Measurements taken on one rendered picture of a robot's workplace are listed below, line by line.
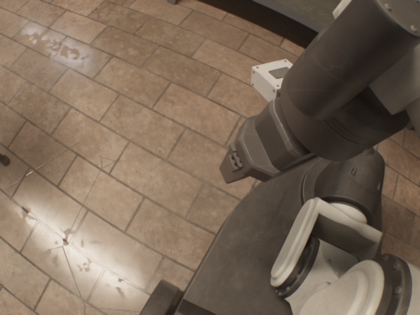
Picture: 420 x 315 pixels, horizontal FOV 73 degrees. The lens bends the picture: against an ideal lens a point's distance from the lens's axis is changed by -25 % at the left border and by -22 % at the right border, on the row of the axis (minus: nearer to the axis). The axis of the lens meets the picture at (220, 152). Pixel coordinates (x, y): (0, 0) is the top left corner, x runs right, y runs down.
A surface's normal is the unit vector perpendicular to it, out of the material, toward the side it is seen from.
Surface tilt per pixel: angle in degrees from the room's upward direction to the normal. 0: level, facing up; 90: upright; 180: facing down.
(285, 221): 0
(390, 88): 90
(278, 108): 9
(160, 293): 37
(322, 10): 0
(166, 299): 31
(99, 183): 0
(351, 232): 90
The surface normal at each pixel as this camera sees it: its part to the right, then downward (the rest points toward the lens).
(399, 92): -0.89, 0.33
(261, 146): 0.22, -0.29
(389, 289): 0.32, -0.63
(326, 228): -0.44, 0.77
